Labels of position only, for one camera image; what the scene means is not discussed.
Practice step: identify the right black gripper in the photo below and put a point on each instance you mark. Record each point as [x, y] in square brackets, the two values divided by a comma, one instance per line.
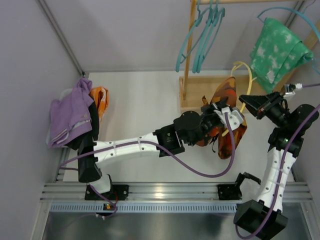
[268, 106]

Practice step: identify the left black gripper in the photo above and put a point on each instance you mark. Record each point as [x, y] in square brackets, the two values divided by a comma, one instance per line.
[210, 110]

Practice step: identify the yellow hanger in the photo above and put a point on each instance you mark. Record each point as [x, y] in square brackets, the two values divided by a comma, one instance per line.
[233, 86]

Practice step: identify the green trousers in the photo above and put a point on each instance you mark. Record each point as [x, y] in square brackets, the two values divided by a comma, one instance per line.
[276, 53]

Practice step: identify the purple trousers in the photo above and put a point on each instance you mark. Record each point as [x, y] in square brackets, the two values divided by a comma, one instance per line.
[70, 117]

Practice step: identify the teal hanger with trousers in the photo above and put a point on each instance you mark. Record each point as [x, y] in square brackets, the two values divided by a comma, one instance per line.
[222, 12]

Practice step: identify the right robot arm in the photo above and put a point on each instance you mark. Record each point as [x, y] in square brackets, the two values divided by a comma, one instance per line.
[262, 217]

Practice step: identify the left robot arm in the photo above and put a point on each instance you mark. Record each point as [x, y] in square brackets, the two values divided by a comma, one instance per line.
[187, 129]

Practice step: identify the empty teal hanger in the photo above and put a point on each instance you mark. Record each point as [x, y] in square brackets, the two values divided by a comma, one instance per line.
[211, 23]
[197, 16]

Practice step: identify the black trousers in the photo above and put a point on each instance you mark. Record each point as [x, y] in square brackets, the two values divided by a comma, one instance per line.
[88, 134]

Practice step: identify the wooden clothes rack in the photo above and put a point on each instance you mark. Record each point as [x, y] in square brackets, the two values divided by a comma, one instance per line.
[191, 88]

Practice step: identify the orange white garment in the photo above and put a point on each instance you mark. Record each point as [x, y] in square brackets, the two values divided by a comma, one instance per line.
[100, 95]

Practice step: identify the white plastic basket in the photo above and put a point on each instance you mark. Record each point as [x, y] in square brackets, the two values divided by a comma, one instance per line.
[63, 94]

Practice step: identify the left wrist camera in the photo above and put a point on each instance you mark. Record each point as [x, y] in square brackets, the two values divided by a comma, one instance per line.
[230, 117]

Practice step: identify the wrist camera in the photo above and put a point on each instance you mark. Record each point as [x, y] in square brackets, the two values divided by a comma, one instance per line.
[230, 117]
[289, 90]

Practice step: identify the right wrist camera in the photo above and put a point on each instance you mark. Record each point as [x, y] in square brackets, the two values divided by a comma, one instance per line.
[289, 90]

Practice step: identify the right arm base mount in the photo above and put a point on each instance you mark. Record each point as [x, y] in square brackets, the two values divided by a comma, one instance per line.
[229, 192]

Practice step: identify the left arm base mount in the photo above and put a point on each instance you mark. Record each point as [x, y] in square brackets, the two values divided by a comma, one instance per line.
[118, 192]

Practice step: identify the aluminium mounting rail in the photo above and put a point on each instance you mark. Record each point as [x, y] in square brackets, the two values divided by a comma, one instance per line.
[153, 192]

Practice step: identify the grey slotted cable duct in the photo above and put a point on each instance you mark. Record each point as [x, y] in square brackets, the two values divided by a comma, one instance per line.
[144, 207]

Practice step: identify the aluminium corner frame post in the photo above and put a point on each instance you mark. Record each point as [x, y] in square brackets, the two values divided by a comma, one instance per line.
[44, 7]

